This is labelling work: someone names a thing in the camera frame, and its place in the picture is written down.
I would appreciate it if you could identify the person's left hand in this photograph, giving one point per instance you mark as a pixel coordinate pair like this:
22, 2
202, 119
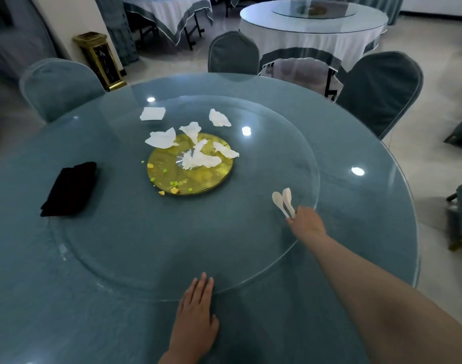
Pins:
193, 322

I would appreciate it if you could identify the person's right hand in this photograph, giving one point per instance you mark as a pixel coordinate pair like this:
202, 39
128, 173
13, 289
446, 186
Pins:
307, 223

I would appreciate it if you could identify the white spoon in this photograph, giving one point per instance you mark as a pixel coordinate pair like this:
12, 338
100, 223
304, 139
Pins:
288, 195
277, 198

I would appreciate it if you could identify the green yellow food crumbs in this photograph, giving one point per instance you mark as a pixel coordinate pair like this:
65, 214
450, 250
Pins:
174, 183

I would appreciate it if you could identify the white tissue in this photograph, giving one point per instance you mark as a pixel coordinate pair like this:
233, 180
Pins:
225, 150
200, 159
162, 140
219, 119
191, 129

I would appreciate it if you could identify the dark red cloth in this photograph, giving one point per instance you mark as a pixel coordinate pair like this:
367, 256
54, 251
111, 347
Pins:
69, 189

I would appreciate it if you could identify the white napkin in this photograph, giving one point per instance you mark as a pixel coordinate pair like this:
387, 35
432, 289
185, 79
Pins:
152, 114

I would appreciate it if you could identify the person's right forearm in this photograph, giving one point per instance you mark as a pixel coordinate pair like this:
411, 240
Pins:
386, 299

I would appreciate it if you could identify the person's left forearm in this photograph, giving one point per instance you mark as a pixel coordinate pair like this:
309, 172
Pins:
174, 359

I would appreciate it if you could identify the round blue table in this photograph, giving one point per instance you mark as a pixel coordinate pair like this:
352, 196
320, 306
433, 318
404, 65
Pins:
348, 231

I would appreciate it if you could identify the round glass turntable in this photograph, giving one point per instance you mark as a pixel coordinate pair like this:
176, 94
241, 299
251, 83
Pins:
341, 9
178, 242

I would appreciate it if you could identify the yellow round disc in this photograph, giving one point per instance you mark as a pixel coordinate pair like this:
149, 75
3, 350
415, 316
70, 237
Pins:
208, 181

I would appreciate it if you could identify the blue skirted table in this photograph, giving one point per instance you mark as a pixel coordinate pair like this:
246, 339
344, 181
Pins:
390, 7

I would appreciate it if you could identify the gold standing bin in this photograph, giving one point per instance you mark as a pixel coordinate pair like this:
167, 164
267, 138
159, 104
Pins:
102, 62

